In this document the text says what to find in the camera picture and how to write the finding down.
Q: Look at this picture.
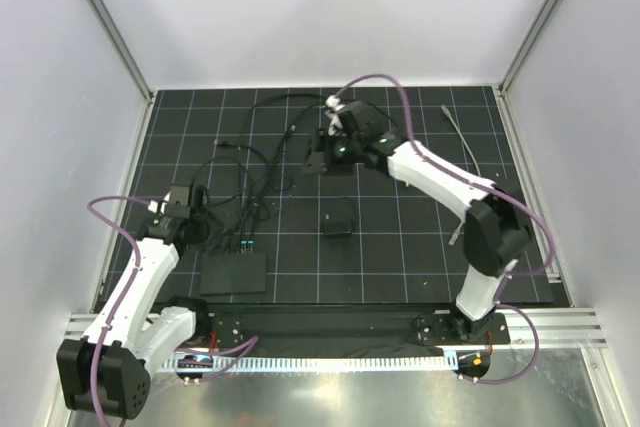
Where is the black network switch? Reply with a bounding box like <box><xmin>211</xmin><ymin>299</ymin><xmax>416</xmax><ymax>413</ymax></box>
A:
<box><xmin>199</xmin><ymin>252</ymin><xmax>267</xmax><ymax>296</ymax></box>

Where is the black power adapter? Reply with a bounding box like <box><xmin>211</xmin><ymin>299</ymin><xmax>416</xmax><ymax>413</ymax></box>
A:
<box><xmin>321</xmin><ymin>196</ymin><xmax>360</xmax><ymax>239</ymax></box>

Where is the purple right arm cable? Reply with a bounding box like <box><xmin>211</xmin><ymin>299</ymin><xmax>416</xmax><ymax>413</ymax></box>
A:
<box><xmin>327</xmin><ymin>74</ymin><xmax>557</xmax><ymax>386</ymax></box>

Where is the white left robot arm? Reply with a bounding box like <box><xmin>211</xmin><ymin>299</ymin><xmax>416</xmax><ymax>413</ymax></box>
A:
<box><xmin>56</xmin><ymin>185</ymin><xmax>212</xmax><ymax>425</ymax></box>

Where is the aluminium frame rail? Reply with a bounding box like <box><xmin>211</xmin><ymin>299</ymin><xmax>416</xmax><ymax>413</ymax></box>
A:
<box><xmin>64</xmin><ymin>306</ymin><xmax>609</xmax><ymax>351</ymax></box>

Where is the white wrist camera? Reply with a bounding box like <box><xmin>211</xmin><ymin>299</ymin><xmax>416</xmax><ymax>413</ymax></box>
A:
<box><xmin>324</xmin><ymin>95</ymin><xmax>345</xmax><ymax>119</ymax></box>
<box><xmin>147</xmin><ymin>198</ymin><xmax>169</xmax><ymax>216</ymax></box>

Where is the black cable green plug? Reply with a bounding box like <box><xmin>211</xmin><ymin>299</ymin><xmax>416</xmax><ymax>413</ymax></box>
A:
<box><xmin>236</xmin><ymin>92</ymin><xmax>324</xmax><ymax>249</ymax></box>
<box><xmin>239</xmin><ymin>113</ymin><xmax>305</xmax><ymax>253</ymax></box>

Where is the black grid mat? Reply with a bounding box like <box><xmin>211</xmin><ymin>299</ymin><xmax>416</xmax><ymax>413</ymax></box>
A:
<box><xmin>92</xmin><ymin>86</ymin><xmax>571</xmax><ymax>308</ymax></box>

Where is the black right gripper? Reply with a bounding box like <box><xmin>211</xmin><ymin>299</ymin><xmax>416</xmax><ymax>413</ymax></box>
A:
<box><xmin>298</xmin><ymin>130</ymin><xmax>360</xmax><ymax>178</ymax></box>

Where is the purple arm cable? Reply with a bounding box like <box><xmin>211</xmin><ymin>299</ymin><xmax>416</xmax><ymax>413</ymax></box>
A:
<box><xmin>87</xmin><ymin>195</ymin><xmax>161</xmax><ymax>423</ymax></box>
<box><xmin>327</xmin><ymin>74</ymin><xmax>557</xmax><ymax>386</ymax></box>

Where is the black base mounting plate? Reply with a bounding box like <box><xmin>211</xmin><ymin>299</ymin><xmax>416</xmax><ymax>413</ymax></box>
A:
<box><xmin>209</xmin><ymin>303</ymin><xmax>511</xmax><ymax>355</ymax></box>

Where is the grey ethernet cable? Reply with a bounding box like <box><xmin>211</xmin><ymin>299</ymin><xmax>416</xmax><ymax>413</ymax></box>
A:
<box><xmin>440</xmin><ymin>104</ymin><xmax>481</xmax><ymax>247</ymax></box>

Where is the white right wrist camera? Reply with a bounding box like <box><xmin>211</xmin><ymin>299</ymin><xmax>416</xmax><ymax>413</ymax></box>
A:
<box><xmin>324</xmin><ymin>95</ymin><xmax>345</xmax><ymax>119</ymax></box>

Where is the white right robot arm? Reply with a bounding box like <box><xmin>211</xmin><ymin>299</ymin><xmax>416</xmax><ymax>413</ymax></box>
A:
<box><xmin>303</xmin><ymin>96</ymin><xmax>533</xmax><ymax>343</ymax></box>

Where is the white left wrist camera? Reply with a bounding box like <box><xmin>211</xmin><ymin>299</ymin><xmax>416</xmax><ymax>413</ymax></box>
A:
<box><xmin>147</xmin><ymin>198</ymin><xmax>169</xmax><ymax>216</ymax></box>

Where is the white slotted cable duct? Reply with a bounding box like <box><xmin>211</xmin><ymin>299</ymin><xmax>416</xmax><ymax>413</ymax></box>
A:
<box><xmin>158</xmin><ymin>351</ymin><xmax>458</xmax><ymax>375</ymax></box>

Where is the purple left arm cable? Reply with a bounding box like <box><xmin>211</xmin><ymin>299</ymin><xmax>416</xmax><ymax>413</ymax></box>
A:
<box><xmin>87</xmin><ymin>195</ymin><xmax>161</xmax><ymax>423</ymax></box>

